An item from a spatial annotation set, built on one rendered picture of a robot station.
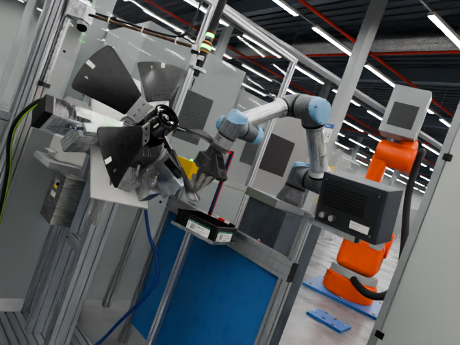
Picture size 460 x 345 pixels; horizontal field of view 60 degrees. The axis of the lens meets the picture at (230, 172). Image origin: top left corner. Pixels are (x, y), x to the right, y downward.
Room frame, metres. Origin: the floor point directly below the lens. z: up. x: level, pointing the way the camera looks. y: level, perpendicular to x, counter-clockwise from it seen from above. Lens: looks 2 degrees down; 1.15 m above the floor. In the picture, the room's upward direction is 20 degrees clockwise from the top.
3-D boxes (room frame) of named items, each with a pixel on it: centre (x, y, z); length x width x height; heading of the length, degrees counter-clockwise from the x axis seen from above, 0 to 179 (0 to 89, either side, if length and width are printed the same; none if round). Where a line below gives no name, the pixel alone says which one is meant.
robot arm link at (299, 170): (2.17, -0.37, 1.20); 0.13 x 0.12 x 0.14; 46
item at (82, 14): (1.84, 0.89, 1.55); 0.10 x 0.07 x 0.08; 78
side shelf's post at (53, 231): (2.03, 0.74, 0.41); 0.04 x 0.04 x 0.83; 43
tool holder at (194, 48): (1.71, 0.29, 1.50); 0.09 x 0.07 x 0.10; 78
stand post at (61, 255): (1.86, 0.60, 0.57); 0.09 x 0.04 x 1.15; 133
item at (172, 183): (1.76, 0.26, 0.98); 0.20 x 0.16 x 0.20; 43
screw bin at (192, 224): (1.72, 0.02, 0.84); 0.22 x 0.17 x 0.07; 59
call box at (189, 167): (2.17, 0.22, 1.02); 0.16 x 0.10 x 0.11; 43
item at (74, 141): (1.52, 0.58, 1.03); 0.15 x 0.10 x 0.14; 43
